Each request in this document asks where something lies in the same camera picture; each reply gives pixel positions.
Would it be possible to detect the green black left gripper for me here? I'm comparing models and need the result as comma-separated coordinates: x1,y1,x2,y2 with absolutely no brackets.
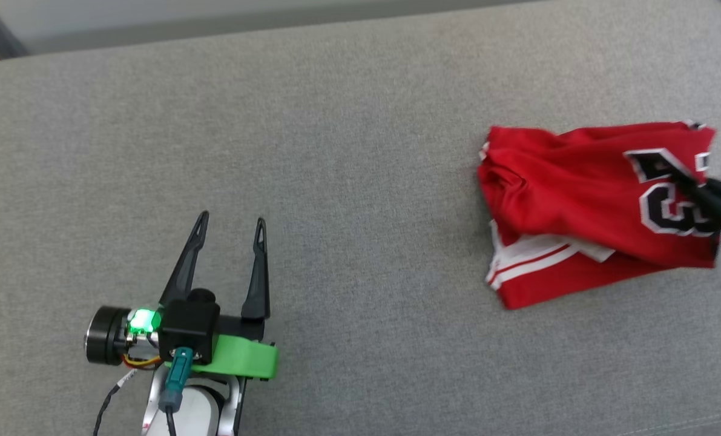
159,211,279,381

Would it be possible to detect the red white basketball jersey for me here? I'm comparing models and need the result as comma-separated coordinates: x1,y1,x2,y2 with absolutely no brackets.
476,121,719,311

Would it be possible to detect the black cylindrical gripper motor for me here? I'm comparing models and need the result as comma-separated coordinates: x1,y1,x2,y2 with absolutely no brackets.
84,306,161,367

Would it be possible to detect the teal camera cable connector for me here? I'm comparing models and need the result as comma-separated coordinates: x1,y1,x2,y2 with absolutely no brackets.
157,347,194,436

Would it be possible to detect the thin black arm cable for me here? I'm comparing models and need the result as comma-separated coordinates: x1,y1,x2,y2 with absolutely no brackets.
93,369,137,436

